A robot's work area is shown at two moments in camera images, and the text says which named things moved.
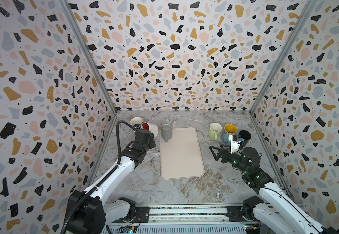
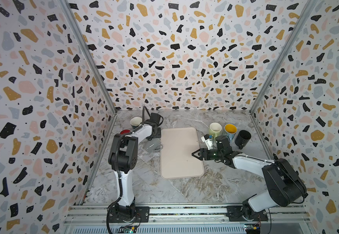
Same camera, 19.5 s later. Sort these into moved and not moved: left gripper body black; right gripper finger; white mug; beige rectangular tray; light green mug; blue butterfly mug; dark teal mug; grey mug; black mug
Moved: left gripper body black; grey mug; white mug; right gripper finger
Not moved: dark teal mug; blue butterfly mug; beige rectangular tray; black mug; light green mug
